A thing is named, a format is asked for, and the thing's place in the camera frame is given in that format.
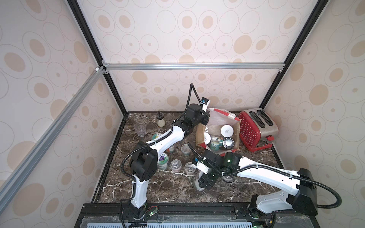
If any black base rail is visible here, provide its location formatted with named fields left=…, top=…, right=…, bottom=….
left=75, top=203, right=319, bottom=228

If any seed jar orange label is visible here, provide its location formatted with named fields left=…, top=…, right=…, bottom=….
left=184, top=162, right=196, bottom=175

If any glass sugar jar black lid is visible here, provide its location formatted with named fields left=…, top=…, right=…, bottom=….
left=156, top=110, right=166, bottom=127

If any wide jar purple flower label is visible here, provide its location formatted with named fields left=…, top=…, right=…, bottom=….
left=157, top=153, right=169, bottom=171

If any aluminium rail left wall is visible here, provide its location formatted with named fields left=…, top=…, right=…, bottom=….
left=1, top=66, right=106, bottom=213

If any horizontal aluminium rail back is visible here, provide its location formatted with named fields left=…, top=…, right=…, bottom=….
left=105, top=62, right=285, bottom=71

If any red burlap canvas bag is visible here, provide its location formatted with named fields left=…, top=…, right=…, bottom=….
left=195, top=108, right=241, bottom=153

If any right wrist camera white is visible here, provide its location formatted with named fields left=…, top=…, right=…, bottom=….
left=196, top=161, right=209, bottom=174

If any red silver toaster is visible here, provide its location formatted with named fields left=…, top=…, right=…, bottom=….
left=238, top=108, right=279, bottom=152

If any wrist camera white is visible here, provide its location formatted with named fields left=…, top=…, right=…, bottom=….
left=201, top=97, right=210, bottom=112
left=196, top=161, right=209, bottom=174

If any seed jar green label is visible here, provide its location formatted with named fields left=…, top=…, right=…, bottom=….
left=181, top=144, right=191, bottom=156

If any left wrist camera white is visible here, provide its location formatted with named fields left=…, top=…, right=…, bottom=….
left=201, top=97, right=210, bottom=112

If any wide jar dark lid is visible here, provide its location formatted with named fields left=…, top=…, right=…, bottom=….
left=193, top=176, right=205, bottom=191

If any clear plastic cup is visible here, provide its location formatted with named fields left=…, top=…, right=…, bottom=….
left=134, top=122, right=147, bottom=137

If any small jar red label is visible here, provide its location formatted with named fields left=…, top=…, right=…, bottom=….
left=170, top=159, right=182, bottom=173

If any wide jar white bottom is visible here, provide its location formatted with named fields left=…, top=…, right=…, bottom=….
left=220, top=124, right=234, bottom=138

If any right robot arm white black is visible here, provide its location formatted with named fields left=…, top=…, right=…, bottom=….
left=189, top=145, right=342, bottom=216

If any seed jar sunflower label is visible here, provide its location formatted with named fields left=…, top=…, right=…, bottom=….
left=152, top=133, right=162, bottom=140

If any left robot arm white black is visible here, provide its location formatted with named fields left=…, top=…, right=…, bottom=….
left=120, top=84, right=210, bottom=210

